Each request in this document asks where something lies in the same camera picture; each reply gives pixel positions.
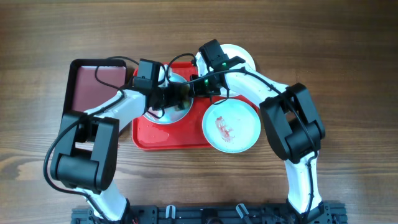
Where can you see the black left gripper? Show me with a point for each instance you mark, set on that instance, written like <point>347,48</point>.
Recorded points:
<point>177,98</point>

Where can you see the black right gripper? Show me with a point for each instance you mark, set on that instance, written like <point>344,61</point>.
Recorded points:
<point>197,91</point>

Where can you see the light blue plate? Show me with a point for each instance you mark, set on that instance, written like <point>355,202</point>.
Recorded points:
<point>168,115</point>
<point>231,127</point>

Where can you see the white plate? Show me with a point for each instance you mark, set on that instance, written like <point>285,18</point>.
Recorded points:
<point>232,51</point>

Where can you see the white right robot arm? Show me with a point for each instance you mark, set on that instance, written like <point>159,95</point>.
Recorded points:
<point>292,124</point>

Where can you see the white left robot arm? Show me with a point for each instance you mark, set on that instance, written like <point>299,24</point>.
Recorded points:
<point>82,159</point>

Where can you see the red plastic tray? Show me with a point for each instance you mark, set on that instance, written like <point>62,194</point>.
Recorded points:
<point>184,134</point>

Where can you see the black water tray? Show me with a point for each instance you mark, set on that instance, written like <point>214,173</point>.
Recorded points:
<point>92,82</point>

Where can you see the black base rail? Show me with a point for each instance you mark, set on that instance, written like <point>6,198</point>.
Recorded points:
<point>326,212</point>

